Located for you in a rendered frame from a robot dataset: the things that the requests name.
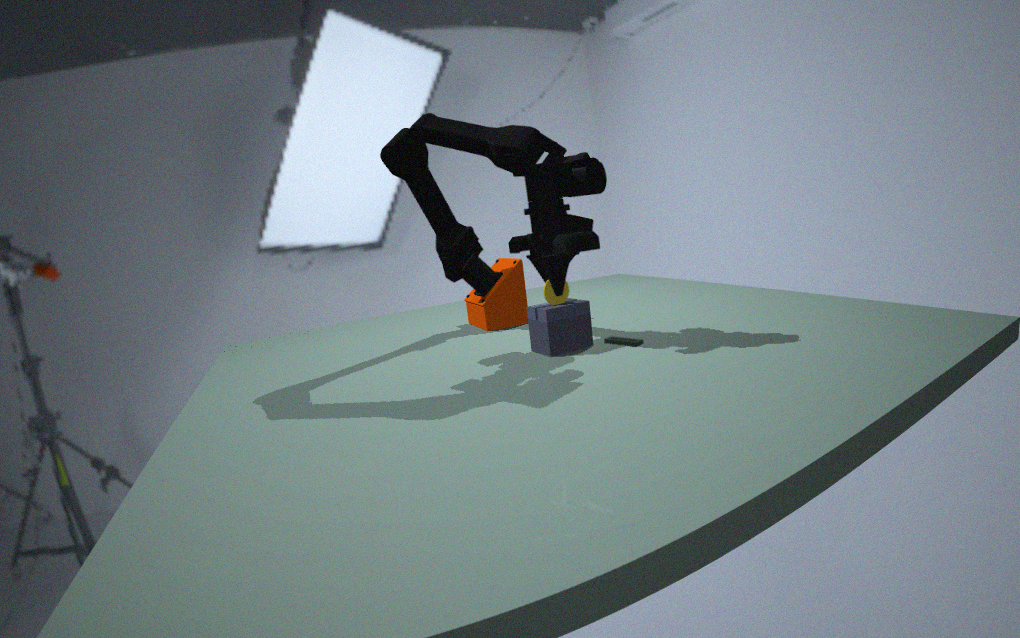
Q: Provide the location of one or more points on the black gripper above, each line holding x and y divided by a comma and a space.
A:
551, 248

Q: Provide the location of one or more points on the gold coin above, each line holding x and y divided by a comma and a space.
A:
550, 295

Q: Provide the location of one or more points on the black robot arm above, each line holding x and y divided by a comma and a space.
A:
516, 149

